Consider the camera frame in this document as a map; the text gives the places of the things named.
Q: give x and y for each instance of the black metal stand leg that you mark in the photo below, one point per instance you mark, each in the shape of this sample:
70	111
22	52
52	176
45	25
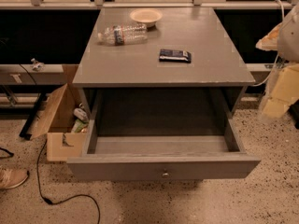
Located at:
24	131

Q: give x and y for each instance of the round metal drawer knob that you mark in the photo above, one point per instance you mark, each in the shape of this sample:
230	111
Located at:
165	174

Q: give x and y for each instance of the tan sneaker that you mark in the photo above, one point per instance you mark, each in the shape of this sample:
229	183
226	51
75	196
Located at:
12	178

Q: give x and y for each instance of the clear plastic water bottle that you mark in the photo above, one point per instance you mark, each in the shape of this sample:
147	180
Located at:
119	35

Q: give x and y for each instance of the green packet in box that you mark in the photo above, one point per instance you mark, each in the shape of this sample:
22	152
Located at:
78	126

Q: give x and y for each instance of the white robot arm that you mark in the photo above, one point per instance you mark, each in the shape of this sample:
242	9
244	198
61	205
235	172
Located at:
282	88

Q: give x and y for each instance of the dark blue snack packet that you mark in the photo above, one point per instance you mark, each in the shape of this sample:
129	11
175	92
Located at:
176	56

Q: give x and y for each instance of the open cardboard box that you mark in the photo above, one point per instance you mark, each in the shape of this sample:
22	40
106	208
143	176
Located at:
57	120

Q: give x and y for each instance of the grey wooden cabinet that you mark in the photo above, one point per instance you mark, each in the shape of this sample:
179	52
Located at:
215	60

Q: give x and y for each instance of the grey top drawer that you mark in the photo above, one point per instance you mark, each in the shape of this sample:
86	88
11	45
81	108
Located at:
136	134

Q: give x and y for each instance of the white ceramic bowl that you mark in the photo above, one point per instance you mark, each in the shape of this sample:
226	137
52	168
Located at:
148	16

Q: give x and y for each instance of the white bottle in box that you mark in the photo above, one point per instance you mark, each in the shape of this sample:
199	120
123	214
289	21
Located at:
81	114

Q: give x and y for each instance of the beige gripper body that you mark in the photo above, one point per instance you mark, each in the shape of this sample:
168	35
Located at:
290	41

